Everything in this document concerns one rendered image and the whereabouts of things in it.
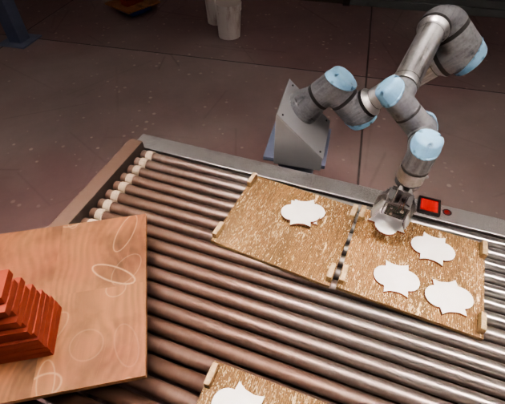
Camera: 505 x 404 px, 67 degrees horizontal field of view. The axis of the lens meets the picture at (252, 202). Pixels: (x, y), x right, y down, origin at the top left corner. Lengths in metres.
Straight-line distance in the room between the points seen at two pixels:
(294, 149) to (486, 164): 2.13
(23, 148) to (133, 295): 2.64
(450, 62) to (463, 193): 1.77
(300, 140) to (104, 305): 0.93
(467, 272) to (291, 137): 0.77
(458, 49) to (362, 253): 0.70
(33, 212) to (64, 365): 2.03
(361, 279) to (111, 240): 0.76
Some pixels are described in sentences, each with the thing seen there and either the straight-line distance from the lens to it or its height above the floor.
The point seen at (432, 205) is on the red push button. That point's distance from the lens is 1.52.
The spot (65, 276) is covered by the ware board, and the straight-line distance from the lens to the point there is 1.19.
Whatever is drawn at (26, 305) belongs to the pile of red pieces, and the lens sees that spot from 0.98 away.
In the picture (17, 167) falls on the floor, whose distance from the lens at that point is 3.43.
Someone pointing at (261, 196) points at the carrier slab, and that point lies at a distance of 1.40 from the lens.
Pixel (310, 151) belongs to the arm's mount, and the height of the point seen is 0.97.
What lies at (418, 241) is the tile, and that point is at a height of 0.95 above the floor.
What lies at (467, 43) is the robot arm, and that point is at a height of 1.42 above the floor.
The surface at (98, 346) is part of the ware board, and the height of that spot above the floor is 1.04.
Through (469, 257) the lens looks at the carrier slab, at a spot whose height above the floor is 0.94.
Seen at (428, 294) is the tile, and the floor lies 0.95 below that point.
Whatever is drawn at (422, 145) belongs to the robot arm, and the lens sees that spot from 1.05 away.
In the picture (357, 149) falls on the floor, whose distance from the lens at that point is 3.18.
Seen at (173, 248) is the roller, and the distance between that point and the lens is 1.29.
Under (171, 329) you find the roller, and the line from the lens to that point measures 1.15.
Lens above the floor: 1.95
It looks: 47 degrees down
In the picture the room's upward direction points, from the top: straight up
